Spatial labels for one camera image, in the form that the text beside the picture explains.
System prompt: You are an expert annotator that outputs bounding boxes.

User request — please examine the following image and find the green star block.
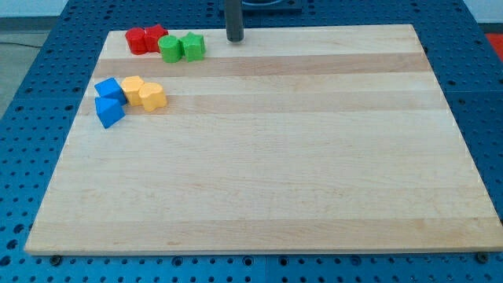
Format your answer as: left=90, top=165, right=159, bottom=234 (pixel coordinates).
left=180, top=31, right=206, bottom=62

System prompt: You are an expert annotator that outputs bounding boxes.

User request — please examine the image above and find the red star block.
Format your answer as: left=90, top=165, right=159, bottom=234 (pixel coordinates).
left=144, top=24, right=169, bottom=53

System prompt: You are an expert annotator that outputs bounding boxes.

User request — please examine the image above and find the wooden board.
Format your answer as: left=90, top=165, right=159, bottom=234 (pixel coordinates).
left=24, top=24, right=502, bottom=256

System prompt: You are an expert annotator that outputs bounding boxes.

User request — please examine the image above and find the yellow heart block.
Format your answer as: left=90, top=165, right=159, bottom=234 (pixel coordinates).
left=138, top=83, right=167, bottom=112

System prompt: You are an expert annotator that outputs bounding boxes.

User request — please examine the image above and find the green cylinder block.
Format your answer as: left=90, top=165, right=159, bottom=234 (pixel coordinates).
left=158, top=35, right=182, bottom=63

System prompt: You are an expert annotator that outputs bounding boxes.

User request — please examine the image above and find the yellow hexagon block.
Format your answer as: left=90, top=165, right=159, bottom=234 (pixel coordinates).
left=120, top=75, right=145, bottom=106

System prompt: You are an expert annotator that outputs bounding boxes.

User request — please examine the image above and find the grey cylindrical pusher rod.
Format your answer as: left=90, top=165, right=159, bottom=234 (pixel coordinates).
left=224, top=0, right=244, bottom=43

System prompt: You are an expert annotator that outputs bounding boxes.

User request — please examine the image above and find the blue triangle block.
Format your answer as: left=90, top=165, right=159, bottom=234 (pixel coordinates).
left=94, top=97, right=125, bottom=129

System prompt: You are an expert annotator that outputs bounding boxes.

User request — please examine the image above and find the blue cube block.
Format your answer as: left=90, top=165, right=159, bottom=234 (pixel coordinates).
left=94, top=78, right=127, bottom=105

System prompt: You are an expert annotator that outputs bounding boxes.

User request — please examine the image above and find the red round block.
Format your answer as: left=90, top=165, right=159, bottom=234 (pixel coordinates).
left=125, top=28, right=148, bottom=55

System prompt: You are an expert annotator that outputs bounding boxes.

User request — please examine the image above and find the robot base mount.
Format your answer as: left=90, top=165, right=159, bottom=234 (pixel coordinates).
left=241, top=0, right=303, bottom=14

